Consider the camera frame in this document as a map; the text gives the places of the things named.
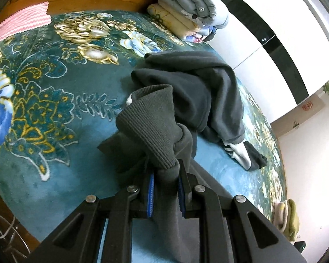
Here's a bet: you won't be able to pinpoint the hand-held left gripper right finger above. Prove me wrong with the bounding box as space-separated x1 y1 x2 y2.
177 159 308 263

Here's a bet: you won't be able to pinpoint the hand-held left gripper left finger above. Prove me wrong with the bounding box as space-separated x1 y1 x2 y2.
25 167 155 263

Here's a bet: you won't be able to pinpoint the dark grey fleece sweatpants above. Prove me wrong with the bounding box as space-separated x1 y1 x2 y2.
97 51 246 263

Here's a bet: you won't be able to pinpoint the white and grey striped garment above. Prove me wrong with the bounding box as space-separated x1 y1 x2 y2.
222 140 268 170

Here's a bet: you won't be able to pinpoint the teal floral blanket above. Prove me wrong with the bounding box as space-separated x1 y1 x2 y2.
0 10 288 263

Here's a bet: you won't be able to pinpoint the yellow-green folded cloths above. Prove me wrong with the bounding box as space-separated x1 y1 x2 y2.
274 199 300 242

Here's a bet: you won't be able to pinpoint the white door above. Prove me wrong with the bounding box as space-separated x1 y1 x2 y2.
271 94 329 225

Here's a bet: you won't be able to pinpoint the folded colourful blanket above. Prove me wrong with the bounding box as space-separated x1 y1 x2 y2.
185 25 217 43

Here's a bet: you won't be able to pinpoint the folded yellow floral quilt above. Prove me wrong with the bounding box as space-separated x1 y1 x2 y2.
147 3 200 40

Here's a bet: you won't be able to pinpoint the white and black wardrobe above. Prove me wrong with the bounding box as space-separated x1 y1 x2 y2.
200 0 329 124

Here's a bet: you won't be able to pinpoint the pink zigzag towel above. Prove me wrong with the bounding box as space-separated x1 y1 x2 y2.
0 1 52 44

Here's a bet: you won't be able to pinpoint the wooden bed side rail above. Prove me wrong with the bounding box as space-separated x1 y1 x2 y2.
0 197 40 243

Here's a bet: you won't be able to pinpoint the metal wire rack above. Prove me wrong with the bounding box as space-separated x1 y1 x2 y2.
0 212 26 255

